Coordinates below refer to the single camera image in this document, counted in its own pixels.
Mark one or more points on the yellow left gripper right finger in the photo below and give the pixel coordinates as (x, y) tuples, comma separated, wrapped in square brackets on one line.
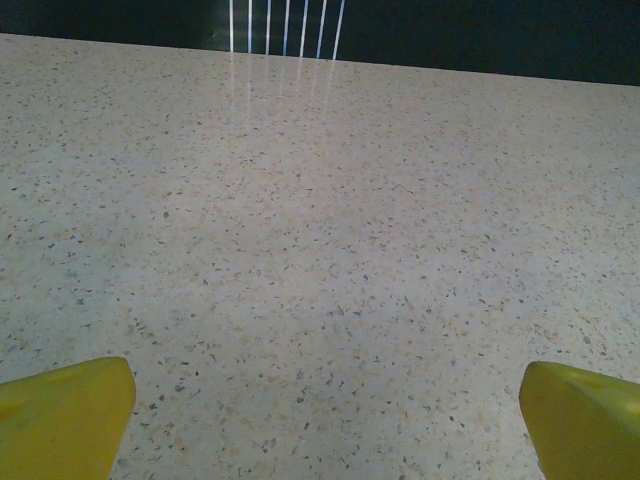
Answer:
[(590, 430)]

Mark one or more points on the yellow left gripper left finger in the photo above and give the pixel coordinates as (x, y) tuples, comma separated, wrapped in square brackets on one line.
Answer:
[(55, 425)]

